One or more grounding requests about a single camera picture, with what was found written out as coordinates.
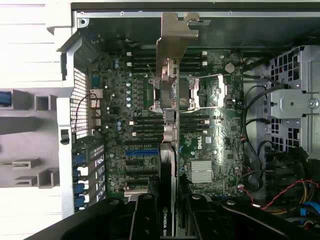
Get white expansion slot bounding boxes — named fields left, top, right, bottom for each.
left=124, top=188, right=141, bottom=198

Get silver finned chipset heatsink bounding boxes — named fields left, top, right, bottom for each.
left=191, top=160, right=213, bottom=183

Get blue expansion slot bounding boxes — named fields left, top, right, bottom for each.
left=125, top=149, right=160, bottom=157

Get green motherboard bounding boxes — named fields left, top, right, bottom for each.
left=87, top=48, right=245, bottom=201

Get RAM slot white latches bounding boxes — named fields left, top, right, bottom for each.
left=126, top=50, right=209, bottom=57
left=128, top=120, right=210, bottom=126
left=126, top=61, right=209, bottom=68

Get CPU socket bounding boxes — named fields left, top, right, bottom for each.
left=149, top=76, right=201, bottom=111

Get metal socket cover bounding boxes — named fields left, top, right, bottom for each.
left=192, top=73, right=226, bottom=110

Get metal disk bay cage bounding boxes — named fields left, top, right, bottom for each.
left=266, top=44, right=320, bottom=161

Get grey plastic parts rack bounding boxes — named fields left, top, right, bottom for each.
left=0, top=88, right=61, bottom=190

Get hard disk in blue caddy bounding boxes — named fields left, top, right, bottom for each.
left=0, top=91, right=12, bottom=109

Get open black PC case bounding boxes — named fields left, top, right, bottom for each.
left=46, top=1, right=320, bottom=226

